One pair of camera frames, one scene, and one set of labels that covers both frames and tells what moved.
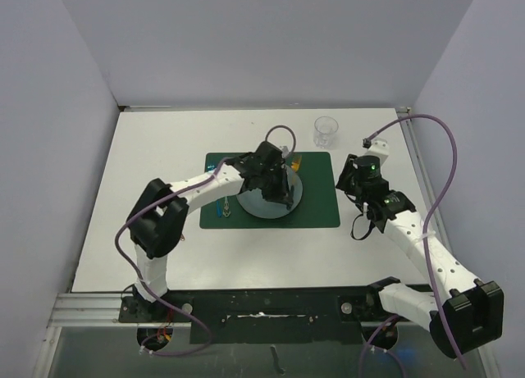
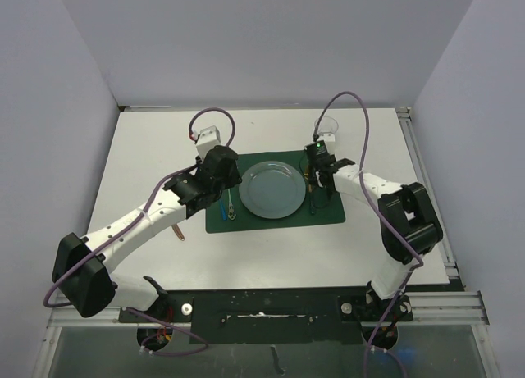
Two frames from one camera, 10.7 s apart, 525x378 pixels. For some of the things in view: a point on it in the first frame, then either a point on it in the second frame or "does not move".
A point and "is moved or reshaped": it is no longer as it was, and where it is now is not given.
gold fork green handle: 295,165 to 311,198
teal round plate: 254,203 does not move
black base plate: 263,316 does not move
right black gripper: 344,184 to 312,165
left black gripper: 281,193 to 232,180
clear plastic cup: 325,130 is moved or reshaped
